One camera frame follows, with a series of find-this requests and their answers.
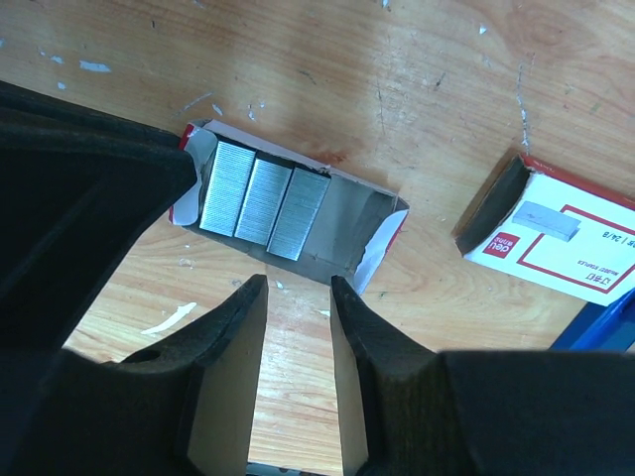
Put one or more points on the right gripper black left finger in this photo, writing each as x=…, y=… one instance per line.
x=181, y=406

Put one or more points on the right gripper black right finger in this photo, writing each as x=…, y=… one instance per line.
x=406, y=410

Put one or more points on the silver staple strips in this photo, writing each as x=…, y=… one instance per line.
x=285, y=209

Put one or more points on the red staple box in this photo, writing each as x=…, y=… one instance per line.
x=548, y=226

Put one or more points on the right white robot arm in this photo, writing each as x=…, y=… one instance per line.
x=78, y=187

